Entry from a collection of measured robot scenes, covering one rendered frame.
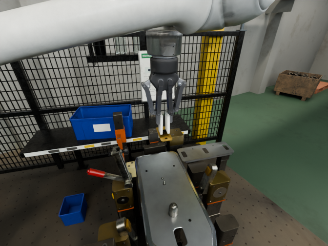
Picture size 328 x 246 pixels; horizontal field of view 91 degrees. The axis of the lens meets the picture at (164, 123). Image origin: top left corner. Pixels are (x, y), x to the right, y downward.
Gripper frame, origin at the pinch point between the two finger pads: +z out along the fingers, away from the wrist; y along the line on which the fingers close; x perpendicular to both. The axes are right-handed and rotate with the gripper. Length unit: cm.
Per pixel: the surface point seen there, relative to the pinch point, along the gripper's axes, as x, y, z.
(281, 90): 284, 398, 114
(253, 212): -6, 48, 59
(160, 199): -6.9, -2.9, 29.1
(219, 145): 16.9, 36.2, 29.1
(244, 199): 1, 49, 59
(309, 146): 92, 255, 129
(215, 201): -8.8, 20.0, 35.6
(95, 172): -0.8, -24.0, 15.4
